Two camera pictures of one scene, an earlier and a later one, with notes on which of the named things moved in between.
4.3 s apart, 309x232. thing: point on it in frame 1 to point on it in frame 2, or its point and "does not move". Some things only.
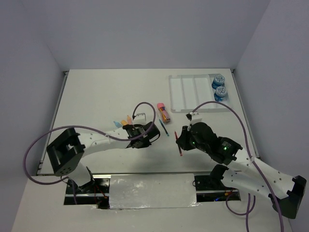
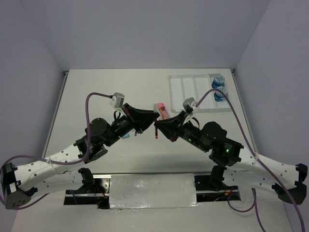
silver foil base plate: [152, 191] does not move
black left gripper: [146, 144] to [136, 118]
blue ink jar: [219, 81] does not move
